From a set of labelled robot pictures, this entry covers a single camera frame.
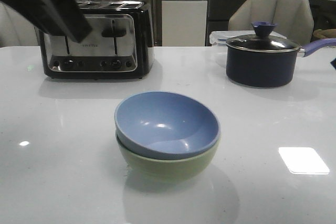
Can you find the black and chrome toaster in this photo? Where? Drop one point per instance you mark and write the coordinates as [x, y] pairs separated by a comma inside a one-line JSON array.
[[120, 46]]

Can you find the beige armchair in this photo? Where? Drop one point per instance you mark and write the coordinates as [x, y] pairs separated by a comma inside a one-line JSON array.
[[16, 30], [294, 17]]

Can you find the white refrigerator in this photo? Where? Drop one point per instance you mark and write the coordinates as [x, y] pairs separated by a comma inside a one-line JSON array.
[[184, 22]]

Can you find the beige armchair left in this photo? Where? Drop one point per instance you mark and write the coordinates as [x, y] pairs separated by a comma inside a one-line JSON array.
[[16, 30]]

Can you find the glass pot lid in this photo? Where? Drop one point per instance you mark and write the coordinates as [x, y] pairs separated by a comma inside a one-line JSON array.
[[262, 40]]

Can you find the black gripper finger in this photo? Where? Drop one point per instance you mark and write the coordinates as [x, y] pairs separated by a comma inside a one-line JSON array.
[[54, 17]]

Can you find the clear plastic container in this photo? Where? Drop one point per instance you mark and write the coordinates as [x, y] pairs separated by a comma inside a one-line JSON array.
[[217, 40]]

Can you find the beige armchair right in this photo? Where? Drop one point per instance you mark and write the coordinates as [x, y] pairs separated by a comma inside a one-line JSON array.
[[294, 17]]

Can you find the green bowl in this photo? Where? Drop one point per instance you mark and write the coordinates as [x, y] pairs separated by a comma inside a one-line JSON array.
[[165, 170]]

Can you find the blue bowl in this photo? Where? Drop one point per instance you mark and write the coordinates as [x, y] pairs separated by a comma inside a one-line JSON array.
[[165, 125]]

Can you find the dark blue saucepan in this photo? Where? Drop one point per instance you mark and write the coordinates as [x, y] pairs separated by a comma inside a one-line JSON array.
[[268, 64]]

